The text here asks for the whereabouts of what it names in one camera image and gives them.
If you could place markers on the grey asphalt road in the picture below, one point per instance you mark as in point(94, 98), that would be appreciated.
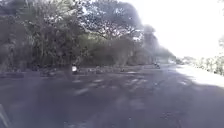
point(133, 100)

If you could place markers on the vehicle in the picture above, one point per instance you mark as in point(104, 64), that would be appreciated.
point(156, 65)

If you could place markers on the row of trees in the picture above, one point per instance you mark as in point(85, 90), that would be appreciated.
point(66, 33)

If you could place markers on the green bushes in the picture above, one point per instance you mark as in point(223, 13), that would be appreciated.
point(213, 64)

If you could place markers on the black and white post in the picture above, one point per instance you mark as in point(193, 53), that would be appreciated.
point(74, 69)

